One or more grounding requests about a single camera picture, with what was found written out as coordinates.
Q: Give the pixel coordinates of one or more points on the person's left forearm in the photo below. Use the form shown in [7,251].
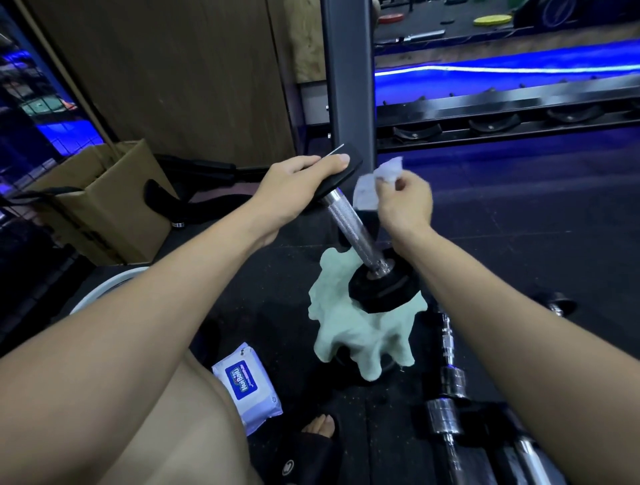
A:
[125,350]

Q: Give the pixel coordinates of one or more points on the steel barbell bar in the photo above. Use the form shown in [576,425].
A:
[425,36]

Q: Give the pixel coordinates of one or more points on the yellow weight plate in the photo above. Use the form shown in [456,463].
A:
[492,20]

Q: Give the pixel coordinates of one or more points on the light green cloth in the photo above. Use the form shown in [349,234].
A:
[350,340]

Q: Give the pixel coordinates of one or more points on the glowing white light strip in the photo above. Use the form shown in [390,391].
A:
[500,69]

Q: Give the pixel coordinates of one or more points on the person's right hand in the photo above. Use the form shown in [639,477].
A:
[407,205]

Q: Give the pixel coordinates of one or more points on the red weight plate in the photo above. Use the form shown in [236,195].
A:
[391,18]

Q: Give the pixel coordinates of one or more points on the person's right forearm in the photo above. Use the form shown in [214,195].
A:
[550,370]

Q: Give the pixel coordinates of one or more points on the black left sandal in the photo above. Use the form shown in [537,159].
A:
[310,459]

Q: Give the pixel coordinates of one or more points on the person's left leg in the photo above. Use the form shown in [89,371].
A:
[190,439]

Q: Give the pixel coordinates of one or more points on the white rimmed basin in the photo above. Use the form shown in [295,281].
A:
[105,286]

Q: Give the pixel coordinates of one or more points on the large chrome dumbbell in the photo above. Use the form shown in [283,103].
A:
[442,414]

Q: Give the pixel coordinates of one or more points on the small chrome dumbbell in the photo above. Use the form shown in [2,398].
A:
[454,382]

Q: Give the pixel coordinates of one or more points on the white blue wet wipes pack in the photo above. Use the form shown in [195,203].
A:
[260,404]

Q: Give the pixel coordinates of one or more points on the thin wooden stick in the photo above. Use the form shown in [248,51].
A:
[70,80]

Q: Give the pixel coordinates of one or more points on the person's left hand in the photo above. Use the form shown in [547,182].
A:
[285,195]

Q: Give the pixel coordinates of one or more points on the white wet wipe sheet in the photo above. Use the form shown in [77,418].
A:
[365,192]

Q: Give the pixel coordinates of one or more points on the brown cardboard box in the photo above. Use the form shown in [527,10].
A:
[120,215]

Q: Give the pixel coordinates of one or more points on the row of black bumper plates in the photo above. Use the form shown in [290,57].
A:
[560,12]

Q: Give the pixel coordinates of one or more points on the dark metal rack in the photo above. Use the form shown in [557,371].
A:
[500,102]

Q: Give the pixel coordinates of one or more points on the black padded bench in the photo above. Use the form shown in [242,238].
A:
[210,210]

